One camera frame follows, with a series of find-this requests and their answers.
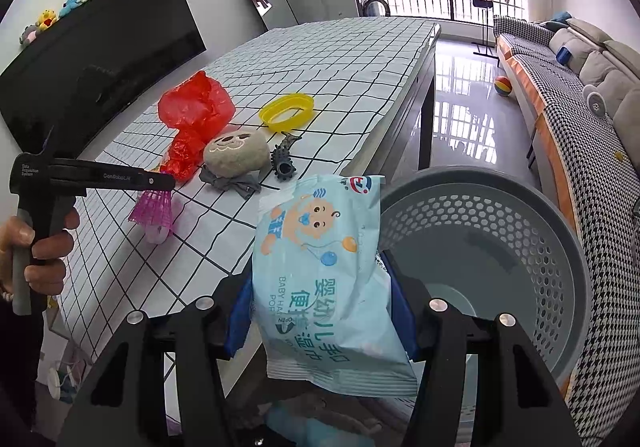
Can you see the striped colourful ball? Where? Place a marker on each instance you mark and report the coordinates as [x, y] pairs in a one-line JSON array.
[[503, 86]]

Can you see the red plastic bag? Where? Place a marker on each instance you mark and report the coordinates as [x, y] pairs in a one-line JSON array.
[[195, 107]]

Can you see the person's left hand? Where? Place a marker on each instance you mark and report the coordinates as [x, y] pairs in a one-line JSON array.
[[50, 249]]

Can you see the white checked tablecloth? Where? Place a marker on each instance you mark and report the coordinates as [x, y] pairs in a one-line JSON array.
[[325, 57]]

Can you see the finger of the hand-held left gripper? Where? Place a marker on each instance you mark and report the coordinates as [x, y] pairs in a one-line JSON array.
[[125, 179]]

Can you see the white round device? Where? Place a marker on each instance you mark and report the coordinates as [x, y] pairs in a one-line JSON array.
[[596, 102]]

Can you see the grey perforated plastic basket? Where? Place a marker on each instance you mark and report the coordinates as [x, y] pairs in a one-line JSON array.
[[500, 237]]

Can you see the black spiky rubber toy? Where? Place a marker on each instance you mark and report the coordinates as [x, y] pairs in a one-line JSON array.
[[282, 162]]

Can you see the pink shuttlecock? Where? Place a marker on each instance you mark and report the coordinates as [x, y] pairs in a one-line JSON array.
[[152, 214]]

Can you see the beige round plush toy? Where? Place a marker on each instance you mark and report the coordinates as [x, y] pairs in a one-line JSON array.
[[235, 152]]

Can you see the light blue wet wipes packet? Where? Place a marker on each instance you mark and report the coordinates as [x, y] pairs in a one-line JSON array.
[[320, 277]]

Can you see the dark table frame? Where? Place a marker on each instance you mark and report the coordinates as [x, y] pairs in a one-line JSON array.
[[426, 117]]

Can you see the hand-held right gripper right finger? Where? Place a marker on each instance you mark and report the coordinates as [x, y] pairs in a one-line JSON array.
[[402, 317]]

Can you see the sofa with houndstooth cover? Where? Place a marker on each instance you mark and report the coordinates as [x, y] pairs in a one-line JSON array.
[[575, 137]]

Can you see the grey cloth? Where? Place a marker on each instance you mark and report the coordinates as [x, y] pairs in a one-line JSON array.
[[235, 186]]

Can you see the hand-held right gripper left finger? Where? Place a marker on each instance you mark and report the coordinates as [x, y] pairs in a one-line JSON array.
[[237, 322]]

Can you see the washing machine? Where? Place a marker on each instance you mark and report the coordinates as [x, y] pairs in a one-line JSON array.
[[372, 4]]

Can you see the black flat television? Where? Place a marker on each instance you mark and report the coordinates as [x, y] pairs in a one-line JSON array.
[[100, 62]]

